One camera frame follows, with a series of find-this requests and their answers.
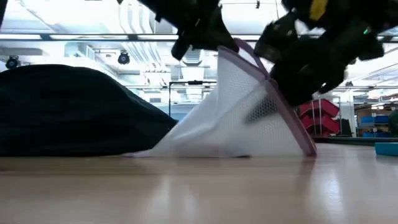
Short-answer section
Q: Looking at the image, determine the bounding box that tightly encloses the shelf with blue bins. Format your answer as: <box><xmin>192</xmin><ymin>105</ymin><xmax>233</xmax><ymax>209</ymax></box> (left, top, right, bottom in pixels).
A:
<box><xmin>355</xmin><ymin>104</ymin><xmax>393</xmax><ymax>138</ymax></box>

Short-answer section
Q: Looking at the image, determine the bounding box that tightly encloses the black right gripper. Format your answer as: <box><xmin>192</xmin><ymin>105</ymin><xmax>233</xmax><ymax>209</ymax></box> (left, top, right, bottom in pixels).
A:
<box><xmin>269</xmin><ymin>18</ymin><xmax>385</xmax><ymax>107</ymax></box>

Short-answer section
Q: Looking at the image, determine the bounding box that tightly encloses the black stand frame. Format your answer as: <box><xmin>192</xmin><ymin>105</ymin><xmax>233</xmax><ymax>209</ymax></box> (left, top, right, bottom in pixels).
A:
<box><xmin>168</xmin><ymin>80</ymin><xmax>218</xmax><ymax>118</ymax></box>

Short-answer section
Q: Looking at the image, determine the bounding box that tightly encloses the black aluminium table frame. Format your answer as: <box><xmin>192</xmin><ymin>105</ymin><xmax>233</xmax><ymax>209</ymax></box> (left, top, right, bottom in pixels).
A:
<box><xmin>313</xmin><ymin>136</ymin><xmax>398</xmax><ymax>146</ymax></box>

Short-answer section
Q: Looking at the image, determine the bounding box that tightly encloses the blue printed packet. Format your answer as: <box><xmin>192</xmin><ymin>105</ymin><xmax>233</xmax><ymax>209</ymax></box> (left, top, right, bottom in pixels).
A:
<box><xmin>374</xmin><ymin>142</ymin><xmax>398</xmax><ymax>157</ymax></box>

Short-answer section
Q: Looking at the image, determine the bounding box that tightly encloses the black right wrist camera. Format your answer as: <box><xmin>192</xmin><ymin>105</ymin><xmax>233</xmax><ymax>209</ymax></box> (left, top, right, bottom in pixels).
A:
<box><xmin>254</xmin><ymin>12</ymin><xmax>301</xmax><ymax>63</ymax></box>

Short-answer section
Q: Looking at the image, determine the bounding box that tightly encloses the red storage bins stack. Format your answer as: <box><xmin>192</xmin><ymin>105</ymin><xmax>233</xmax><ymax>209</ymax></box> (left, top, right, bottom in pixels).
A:
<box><xmin>297</xmin><ymin>98</ymin><xmax>341</xmax><ymax>138</ymax></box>

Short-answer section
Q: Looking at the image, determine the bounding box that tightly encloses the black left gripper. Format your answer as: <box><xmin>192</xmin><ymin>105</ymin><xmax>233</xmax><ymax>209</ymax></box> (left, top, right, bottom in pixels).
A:
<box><xmin>136</xmin><ymin>0</ymin><xmax>240</xmax><ymax>62</ymax></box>

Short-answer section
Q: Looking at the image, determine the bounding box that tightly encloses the black ceiling spotlight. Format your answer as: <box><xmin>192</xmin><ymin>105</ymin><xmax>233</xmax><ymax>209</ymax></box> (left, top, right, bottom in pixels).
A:
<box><xmin>5</xmin><ymin>55</ymin><xmax>20</xmax><ymax>70</ymax></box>
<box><xmin>117</xmin><ymin>50</ymin><xmax>131</xmax><ymax>66</ymax></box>

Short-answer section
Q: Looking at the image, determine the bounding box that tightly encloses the navy blue backpack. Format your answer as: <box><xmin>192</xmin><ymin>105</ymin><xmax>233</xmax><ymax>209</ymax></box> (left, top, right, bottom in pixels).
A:
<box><xmin>0</xmin><ymin>63</ymin><xmax>178</xmax><ymax>158</ymax></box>

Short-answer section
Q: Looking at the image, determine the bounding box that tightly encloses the yellow tag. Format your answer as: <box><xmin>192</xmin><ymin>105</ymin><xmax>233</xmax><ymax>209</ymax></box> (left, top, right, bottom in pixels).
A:
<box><xmin>308</xmin><ymin>0</ymin><xmax>330</xmax><ymax>22</ymax></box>

